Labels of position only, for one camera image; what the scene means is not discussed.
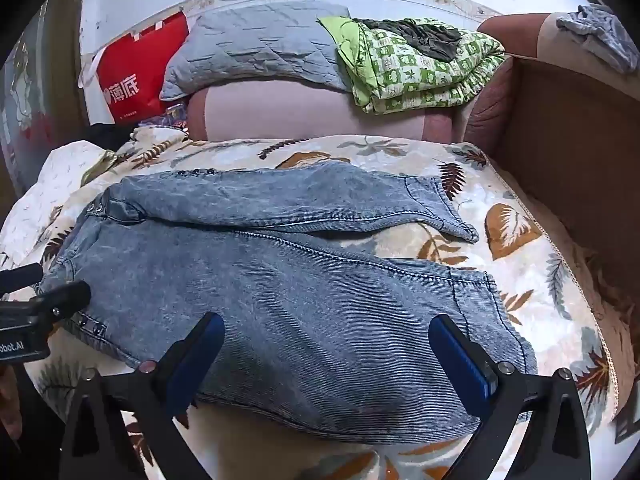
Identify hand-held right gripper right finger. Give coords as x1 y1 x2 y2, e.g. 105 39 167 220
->
428 314 606 480

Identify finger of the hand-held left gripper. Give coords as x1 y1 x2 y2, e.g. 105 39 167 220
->
27 280 92 332
0 262 45 295

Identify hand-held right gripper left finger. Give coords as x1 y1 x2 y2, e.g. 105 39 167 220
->
59 311 226 480

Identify blue denim pants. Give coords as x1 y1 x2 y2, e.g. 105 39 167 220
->
37 162 538 445

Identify white embossed cloth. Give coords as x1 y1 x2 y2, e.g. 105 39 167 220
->
0 141 108 271

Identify leaf print blanket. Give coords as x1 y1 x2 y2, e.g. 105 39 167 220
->
0 125 626 480

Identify olive cloth strip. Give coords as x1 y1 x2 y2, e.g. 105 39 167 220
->
80 150 123 185

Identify black cloth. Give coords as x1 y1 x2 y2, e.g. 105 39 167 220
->
85 123 135 152

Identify decorated glass door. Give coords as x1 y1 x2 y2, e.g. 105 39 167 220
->
0 2 56 196

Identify colourful snack packets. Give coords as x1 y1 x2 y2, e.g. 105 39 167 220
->
139 102 190 133

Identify red shopping bag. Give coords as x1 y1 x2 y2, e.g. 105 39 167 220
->
79 9 191 127

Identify pink brown sofa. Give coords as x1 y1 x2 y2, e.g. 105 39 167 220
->
185 10 640 411

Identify green patterned quilt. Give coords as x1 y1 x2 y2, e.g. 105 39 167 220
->
318 15 507 115

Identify grey quilted cloth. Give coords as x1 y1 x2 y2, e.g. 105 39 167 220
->
159 1 353 102

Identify dark green garment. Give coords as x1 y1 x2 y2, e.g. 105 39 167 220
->
361 17 463 63

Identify grey crumpled cloth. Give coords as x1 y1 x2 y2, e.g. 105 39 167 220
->
556 4 640 75

